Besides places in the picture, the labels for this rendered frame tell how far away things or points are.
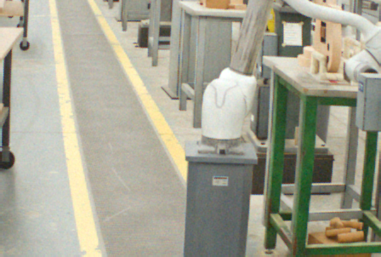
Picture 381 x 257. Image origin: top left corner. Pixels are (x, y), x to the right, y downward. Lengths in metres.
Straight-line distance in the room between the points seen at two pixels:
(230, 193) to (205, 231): 0.18
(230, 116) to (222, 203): 0.34
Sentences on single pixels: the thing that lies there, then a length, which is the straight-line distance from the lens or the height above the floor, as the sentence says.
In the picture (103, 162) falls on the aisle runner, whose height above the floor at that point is 0.00.
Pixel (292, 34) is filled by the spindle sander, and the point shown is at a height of 0.95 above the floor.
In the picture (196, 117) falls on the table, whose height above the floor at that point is 0.08.
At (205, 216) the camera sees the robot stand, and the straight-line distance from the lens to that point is 4.22.
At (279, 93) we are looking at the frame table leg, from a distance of 5.03.
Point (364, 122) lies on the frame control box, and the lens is 3.73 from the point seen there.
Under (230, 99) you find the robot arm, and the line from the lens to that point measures 4.17.
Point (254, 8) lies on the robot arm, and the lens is 4.32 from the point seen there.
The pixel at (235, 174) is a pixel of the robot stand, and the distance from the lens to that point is 4.18.
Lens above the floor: 1.67
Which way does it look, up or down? 13 degrees down
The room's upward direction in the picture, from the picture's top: 3 degrees clockwise
